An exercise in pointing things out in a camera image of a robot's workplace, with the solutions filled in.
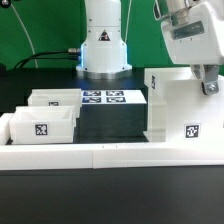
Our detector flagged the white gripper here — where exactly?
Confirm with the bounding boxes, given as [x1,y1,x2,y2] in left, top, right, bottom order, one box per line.
[153,0,224,96]

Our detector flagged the white drawer cabinet box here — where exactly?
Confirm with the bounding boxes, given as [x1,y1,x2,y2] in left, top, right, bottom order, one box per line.
[144,67,224,142]

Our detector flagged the white drawer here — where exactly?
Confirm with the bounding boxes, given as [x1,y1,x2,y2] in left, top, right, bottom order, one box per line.
[28,89,82,117]
[9,106,76,144]

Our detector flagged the white front drawer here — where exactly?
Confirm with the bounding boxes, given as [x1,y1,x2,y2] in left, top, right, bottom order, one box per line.
[9,106,76,144]

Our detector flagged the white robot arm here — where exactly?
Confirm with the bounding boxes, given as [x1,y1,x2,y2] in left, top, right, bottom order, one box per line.
[77,0,224,95]

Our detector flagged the marker sheet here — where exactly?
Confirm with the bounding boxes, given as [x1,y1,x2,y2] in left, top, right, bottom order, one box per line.
[82,90,146,105]

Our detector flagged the white U-shaped fence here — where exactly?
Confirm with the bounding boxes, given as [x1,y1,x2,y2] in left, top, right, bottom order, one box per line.
[0,113,224,171]

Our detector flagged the black cables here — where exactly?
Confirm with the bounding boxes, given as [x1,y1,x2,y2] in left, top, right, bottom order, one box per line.
[13,47,83,70]

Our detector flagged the grey thin cable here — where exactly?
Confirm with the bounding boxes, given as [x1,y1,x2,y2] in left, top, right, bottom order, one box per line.
[9,3,40,69]

